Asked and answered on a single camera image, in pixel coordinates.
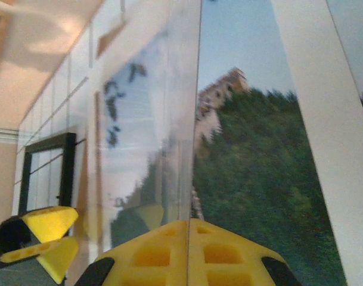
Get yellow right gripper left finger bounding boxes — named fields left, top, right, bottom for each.
left=75, top=220, right=190, bottom=286

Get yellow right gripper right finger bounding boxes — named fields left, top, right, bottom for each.
left=187, top=219, right=302, bottom=286

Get black picture frame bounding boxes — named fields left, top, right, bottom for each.
left=18, top=132, right=77, bottom=216

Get landscape photo print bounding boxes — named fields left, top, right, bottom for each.
left=189, top=0, right=363, bottom=286

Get clear acrylic sheet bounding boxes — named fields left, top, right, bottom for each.
left=91, top=0, right=201, bottom=250

